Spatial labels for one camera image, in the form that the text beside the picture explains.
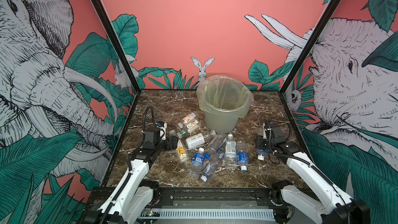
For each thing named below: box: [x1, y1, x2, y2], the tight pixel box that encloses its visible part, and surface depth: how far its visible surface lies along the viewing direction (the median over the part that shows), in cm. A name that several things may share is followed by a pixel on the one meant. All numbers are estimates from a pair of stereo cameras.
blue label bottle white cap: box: [188, 147, 205, 179], surface depth 83 cm
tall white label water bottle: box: [223, 133, 238, 171], surface depth 87 cm
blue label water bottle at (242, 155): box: [236, 141, 250, 172], surface depth 84 cm
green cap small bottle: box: [176, 129, 188, 139], surface depth 95 cm
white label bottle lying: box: [185, 129, 217, 149], surface depth 90 cm
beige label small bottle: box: [186, 119, 201, 133], surface depth 97 cm
